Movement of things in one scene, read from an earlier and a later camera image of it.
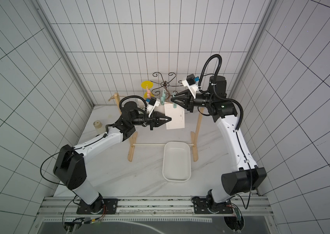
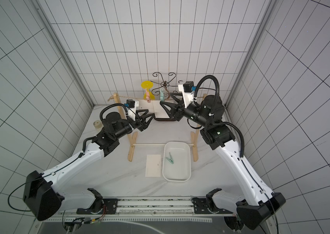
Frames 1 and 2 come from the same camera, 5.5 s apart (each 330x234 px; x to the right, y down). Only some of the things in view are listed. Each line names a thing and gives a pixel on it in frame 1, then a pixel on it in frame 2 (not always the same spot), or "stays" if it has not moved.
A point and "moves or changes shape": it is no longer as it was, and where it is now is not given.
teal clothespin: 163,98 stays
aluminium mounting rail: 156,206 stays
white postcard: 177,115 → 153,165
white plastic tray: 176,162 stays
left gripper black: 155,120 → 141,126
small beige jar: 97,124 stays
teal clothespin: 175,105 moves or changes shape
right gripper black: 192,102 → 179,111
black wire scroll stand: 165,84 stays
